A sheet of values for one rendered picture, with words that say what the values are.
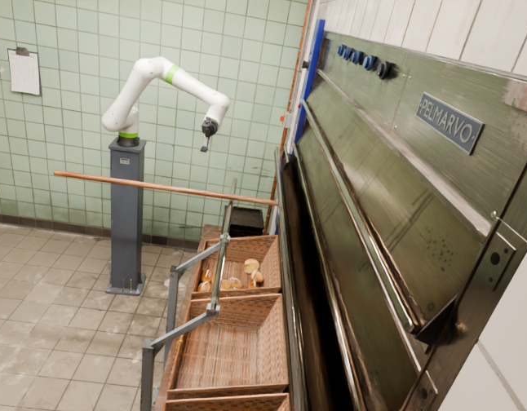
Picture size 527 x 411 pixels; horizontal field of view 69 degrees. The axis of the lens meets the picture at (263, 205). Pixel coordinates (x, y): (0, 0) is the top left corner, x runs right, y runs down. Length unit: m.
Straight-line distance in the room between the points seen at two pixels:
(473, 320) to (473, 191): 0.19
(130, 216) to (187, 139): 0.86
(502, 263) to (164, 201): 3.25
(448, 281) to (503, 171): 0.18
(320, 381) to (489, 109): 0.66
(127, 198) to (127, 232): 0.28
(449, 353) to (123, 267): 2.74
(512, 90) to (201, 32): 2.74
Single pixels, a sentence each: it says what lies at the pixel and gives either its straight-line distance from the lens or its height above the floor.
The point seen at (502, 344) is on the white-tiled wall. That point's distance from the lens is 0.56.
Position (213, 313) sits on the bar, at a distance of 1.42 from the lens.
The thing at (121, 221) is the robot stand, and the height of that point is 0.64.
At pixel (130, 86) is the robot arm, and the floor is 1.63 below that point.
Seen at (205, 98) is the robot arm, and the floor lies 1.63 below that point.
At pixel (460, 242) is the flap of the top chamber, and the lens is 0.69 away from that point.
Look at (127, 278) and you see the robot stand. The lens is 3.22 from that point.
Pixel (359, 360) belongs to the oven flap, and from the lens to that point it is 0.94.
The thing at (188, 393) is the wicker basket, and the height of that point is 0.73.
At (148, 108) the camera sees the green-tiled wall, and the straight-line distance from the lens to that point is 3.35.
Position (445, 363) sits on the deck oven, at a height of 1.71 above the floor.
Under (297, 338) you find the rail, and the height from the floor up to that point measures 1.43.
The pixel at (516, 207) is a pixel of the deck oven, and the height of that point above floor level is 1.96.
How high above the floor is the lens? 2.12
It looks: 26 degrees down
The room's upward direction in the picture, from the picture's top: 11 degrees clockwise
